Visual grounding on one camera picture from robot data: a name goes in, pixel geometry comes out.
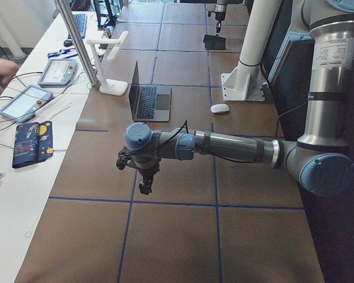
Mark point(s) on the grey laptop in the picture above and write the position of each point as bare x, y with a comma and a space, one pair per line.
149, 103

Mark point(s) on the person forearm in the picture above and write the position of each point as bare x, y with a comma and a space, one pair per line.
1, 73

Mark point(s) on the black mouse pad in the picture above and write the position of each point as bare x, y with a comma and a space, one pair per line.
214, 42

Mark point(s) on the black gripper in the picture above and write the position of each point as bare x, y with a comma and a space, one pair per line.
146, 172
218, 15

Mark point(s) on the near teach pendant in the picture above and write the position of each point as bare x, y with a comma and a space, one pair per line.
23, 106

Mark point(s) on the white computer mouse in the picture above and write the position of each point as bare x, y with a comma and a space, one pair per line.
219, 108

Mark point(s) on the blue space pattern pouch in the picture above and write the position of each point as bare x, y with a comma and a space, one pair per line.
33, 144

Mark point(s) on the white desk lamp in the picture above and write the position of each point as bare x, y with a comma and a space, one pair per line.
108, 84

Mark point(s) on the far teach pendant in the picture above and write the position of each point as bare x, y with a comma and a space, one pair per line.
58, 72

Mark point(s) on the black desk mouse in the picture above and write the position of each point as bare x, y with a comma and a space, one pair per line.
68, 43

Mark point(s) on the teach pendant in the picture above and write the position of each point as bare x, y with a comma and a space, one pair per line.
58, 72
23, 106

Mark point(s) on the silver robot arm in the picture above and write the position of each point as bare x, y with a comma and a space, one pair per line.
220, 10
317, 159

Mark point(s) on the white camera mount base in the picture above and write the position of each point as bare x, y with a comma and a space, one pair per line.
245, 81

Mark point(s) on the black keyboard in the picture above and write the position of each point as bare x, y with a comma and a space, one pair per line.
81, 23

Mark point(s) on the aluminium frame post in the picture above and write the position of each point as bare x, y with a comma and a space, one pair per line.
70, 23

